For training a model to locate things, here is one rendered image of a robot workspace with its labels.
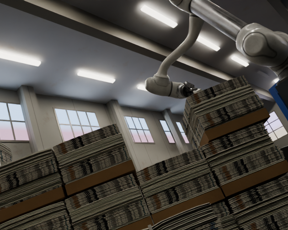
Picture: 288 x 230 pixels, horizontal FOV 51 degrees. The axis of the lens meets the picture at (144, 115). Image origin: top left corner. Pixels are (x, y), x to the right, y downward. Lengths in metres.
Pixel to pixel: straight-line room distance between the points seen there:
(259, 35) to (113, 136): 0.78
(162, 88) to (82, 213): 1.01
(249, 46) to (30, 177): 1.09
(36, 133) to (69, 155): 5.86
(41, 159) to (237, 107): 0.85
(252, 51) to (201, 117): 0.38
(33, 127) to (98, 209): 6.04
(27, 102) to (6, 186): 6.20
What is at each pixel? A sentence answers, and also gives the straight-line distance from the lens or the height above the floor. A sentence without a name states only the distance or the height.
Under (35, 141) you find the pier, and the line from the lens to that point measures 7.04.
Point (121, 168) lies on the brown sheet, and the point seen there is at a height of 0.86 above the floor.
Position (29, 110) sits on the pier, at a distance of 7.41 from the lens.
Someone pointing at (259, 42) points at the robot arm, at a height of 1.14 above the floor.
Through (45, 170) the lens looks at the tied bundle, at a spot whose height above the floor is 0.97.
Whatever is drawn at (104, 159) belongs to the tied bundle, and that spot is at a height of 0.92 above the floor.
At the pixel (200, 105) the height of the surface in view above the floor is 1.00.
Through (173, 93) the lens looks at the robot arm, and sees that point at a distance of 1.97.
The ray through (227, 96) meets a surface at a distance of 1.38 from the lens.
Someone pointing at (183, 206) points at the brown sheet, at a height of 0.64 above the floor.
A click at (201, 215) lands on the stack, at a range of 0.93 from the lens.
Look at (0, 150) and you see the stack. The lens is 1.70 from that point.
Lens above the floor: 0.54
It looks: 22 degrees up
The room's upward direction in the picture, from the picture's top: 23 degrees counter-clockwise
